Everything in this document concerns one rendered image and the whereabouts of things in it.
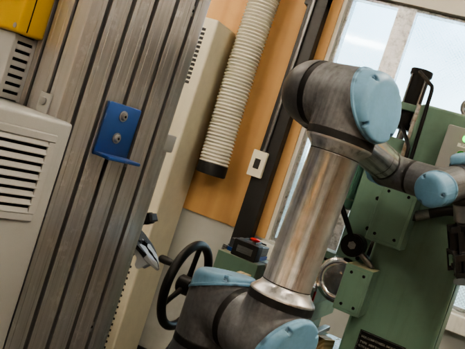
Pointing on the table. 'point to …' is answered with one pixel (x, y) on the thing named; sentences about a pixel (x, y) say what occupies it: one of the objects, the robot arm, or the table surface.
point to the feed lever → (354, 242)
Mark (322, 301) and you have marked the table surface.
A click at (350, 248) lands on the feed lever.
